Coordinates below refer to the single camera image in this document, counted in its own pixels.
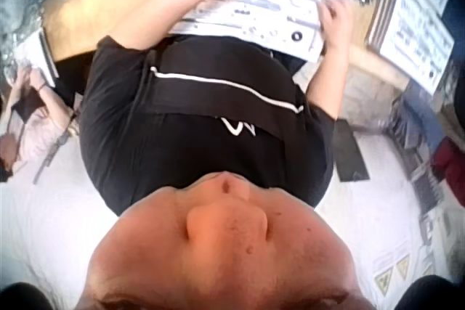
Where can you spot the white flat box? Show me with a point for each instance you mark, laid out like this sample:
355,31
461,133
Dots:
47,57

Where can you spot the black flat panel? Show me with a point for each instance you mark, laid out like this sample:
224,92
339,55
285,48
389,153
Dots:
349,152

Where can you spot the dark red bag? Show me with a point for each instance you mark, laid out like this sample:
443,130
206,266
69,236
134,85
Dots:
450,165

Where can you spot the person's right hand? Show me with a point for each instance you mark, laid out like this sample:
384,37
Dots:
338,23

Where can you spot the heap of blue grey items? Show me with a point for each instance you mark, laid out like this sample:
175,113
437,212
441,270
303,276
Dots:
417,117

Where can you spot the white printed parts sheet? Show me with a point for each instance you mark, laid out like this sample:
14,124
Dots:
269,8

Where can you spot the yellow triangle floor stickers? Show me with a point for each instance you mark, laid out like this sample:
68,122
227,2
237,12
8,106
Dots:
394,270

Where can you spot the stack of white printed sheets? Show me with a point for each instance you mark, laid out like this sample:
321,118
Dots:
417,34

